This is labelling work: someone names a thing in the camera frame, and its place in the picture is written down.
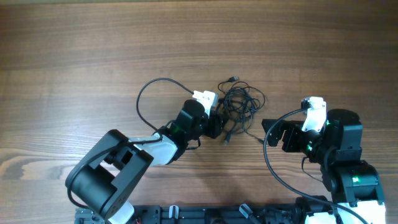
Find black usb cable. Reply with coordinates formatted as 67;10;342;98
216;75;267;146

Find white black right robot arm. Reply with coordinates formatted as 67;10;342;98
262;109;386;223

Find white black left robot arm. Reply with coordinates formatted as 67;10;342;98
65;100;228;223

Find black right camera cable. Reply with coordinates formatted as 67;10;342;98
262;99;371;224

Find black camera cable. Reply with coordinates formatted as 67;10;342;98
262;99;371;224
67;77;195;209

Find black left camera cable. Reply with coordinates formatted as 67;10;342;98
67;77;195;209

